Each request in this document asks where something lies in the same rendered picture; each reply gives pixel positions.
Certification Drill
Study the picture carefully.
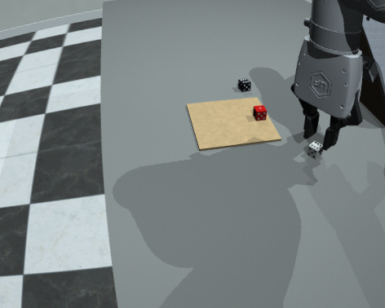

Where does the red die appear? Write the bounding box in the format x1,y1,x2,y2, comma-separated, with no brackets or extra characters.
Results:
253,105,267,121

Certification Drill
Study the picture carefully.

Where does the black die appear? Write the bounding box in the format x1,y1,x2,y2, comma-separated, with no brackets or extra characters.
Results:
238,78,251,92

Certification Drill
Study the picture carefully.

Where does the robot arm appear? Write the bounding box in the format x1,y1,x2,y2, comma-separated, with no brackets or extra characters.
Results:
304,0,385,83

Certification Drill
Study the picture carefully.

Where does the tan mottled mat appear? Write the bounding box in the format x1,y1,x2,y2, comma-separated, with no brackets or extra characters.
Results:
187,98,281,151

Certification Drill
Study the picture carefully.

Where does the white die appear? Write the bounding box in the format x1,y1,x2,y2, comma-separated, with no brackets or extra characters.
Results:
308,141,323,160

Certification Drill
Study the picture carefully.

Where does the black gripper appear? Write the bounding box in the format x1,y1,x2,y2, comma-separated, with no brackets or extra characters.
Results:
290,35,363,151

